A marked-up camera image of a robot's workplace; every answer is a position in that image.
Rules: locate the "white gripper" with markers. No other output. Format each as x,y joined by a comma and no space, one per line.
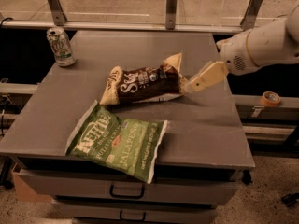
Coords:
234,51

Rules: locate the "brown chip bag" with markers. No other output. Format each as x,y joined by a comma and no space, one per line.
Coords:
146,84

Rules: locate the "green jalapeno chip bag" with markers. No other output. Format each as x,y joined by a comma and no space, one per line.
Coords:
126,145

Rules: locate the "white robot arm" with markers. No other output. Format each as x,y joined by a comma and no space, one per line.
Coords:
276,42

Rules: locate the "orange tape roll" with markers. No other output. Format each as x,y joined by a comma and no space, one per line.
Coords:
270,99

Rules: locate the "grey drawer cabinet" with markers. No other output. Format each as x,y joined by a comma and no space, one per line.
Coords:
202,153

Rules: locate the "green soda can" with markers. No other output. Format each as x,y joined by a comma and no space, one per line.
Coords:
60,46

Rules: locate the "right metal railing bracket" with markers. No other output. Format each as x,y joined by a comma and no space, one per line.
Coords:
251,14

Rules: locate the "metal railing bracket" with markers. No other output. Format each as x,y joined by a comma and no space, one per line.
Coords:
58,15
170,14
251,14

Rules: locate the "middle metal railing bracket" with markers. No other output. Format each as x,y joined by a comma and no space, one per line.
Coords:
170,14

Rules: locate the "upper black drawer handle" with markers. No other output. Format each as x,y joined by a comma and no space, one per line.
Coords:
133,193

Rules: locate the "black drawer handle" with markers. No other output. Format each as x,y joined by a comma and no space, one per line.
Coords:
132,215
133,193

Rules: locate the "left metal railing bracket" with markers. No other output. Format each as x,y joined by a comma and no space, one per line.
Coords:
58,15

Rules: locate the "lower black drawer handle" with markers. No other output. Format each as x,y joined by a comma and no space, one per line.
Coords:
132,215

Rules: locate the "horizontal metal rail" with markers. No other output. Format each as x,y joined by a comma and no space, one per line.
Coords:
82,25

